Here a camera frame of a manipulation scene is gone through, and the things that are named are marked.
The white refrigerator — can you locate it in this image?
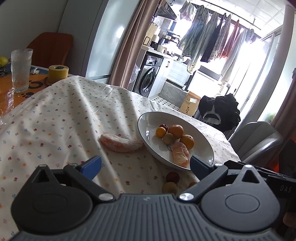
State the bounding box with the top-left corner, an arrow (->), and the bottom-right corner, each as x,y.
58,0 -> 139,83

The large orange back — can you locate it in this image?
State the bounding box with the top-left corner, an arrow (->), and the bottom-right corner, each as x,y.
168,125 -> 184,139

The yellow lemon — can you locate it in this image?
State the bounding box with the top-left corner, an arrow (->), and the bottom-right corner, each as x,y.
0,57 -> 9,67

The pink beige curtain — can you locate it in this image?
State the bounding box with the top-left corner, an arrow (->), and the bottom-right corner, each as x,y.
109,0 -> 159,88

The small kumquat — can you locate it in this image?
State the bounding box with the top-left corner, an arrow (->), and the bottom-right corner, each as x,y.
188,181 -> 197,188
156,126 -> 167,138

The orange table mat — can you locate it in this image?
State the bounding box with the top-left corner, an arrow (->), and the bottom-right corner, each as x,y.
0,64 -> 70,123

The floral white tablecloth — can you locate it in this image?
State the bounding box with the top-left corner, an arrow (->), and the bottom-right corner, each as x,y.
1,76 -> 239,240

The grey washing machine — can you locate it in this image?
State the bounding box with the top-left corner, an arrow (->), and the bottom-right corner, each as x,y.
132,52 -> 164,97

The large orange front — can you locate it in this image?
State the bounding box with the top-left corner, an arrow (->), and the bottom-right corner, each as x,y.
180,135 -> 195,150

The wooden cutting board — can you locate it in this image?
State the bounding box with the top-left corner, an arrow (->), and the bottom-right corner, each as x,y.
143,23 -> 159,46

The white bowl with blue rim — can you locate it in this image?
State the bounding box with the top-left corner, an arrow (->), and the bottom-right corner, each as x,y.
137,111 -> 214,171

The clear drinking glass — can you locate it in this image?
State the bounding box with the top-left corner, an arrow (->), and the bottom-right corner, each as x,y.
11,48 -> 33,93

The cardboard box on floor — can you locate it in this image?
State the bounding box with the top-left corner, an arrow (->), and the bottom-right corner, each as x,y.
179,91 -> 201,116

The tan longan fruit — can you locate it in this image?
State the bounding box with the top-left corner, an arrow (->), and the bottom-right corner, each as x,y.
162,182 -> 178,195

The black clothes pile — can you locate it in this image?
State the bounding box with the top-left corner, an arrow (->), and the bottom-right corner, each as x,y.
198,94 -> 241,133

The grey chair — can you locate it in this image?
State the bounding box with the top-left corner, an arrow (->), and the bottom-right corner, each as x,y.
229,121 -> 283,167

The yellow tape roll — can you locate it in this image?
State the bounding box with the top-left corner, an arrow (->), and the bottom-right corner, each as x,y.
48,65 -> 69,84

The hanging green shirt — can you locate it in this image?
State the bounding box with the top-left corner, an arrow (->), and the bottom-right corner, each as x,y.
179,5 -> 209,58

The large orange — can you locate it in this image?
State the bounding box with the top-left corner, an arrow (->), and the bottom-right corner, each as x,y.
168,125 -> 184,139
180,135 -> 195,150

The dark red small fruit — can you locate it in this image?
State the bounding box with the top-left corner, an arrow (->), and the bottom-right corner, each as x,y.
159,123 -> 169,132

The hanging red garment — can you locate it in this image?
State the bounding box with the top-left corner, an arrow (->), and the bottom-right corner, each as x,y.
220,20 -> 239,58

